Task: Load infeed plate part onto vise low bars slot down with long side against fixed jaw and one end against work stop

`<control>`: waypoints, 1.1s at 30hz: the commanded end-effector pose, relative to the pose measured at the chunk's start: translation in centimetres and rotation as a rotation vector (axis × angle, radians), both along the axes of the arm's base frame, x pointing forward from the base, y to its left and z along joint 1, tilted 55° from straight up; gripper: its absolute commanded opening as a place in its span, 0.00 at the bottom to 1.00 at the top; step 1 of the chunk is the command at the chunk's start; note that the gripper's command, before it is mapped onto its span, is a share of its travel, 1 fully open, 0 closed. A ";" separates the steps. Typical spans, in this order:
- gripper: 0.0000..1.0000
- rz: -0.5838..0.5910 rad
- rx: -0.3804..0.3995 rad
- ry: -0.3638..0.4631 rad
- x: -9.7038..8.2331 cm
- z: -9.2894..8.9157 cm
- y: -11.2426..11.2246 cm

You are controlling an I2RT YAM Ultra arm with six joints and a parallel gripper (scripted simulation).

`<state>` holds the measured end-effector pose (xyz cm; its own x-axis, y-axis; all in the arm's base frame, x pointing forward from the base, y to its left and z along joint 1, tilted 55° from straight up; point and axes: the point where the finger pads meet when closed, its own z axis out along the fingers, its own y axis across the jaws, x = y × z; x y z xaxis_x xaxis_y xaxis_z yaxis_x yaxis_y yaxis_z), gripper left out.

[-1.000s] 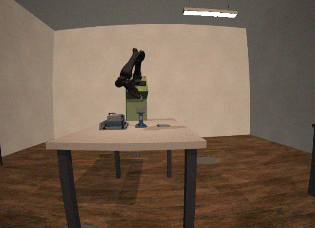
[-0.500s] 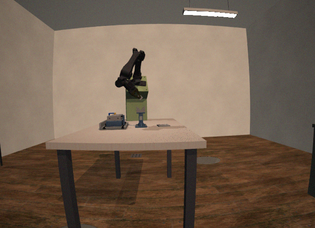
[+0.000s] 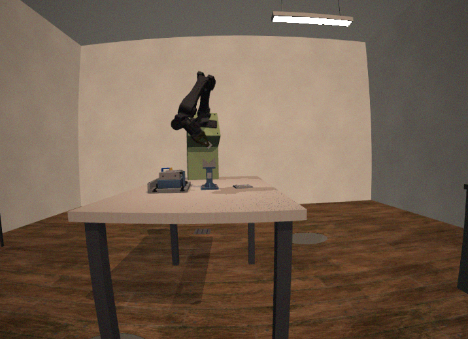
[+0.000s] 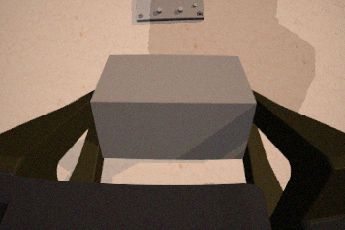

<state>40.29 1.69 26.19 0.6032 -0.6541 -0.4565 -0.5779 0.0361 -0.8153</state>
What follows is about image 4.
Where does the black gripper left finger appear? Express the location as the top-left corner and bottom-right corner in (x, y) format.
(0, 90), (104, 183)

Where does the grey metal block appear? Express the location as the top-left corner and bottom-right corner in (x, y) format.
(90, 54), (257, 160)

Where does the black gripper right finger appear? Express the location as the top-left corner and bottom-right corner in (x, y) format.
(242, 90), (345, 230)

